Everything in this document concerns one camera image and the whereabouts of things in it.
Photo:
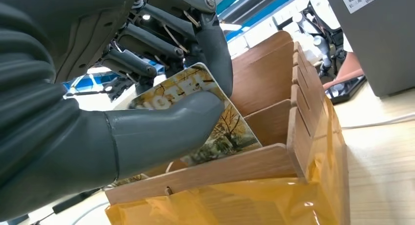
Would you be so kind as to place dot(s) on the person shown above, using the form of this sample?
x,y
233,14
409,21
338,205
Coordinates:
x,y
347,68

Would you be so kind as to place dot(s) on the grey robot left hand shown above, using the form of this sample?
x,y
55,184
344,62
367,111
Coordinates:
x,y
155,132

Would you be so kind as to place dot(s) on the silver black background equipment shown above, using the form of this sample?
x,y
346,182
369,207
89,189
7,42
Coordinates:
x,y
319,42

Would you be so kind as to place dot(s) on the hotel key card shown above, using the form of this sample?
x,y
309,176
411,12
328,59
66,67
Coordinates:
x,y
227,132

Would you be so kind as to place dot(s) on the grey laptop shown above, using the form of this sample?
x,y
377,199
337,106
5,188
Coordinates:
x,y
382,38

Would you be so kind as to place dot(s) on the black smartphone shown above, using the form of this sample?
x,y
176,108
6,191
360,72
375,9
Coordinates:
x,y
345,90

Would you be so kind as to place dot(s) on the wooden card organizer box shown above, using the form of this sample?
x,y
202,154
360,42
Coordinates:
x,y
269,77

